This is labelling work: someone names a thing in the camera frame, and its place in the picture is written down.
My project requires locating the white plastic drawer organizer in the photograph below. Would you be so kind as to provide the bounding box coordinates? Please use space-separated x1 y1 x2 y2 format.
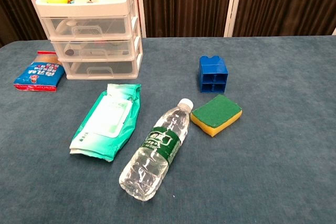
35 0 144 80

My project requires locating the green yellow scrub sponge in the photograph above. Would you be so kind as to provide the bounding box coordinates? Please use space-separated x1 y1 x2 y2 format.
190 94 243 138

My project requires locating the blue plastic building block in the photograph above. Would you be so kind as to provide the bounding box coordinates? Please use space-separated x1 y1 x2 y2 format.
198 55 228 94

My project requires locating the clear water bottle green label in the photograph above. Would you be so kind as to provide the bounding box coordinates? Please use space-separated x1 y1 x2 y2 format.
119 98 194 202

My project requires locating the green wet wipes pack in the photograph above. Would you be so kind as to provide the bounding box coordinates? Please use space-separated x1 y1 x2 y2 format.
69 83 142 162

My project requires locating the blue red snack bag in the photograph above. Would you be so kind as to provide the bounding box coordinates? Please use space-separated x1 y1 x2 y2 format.
13 50 66 93

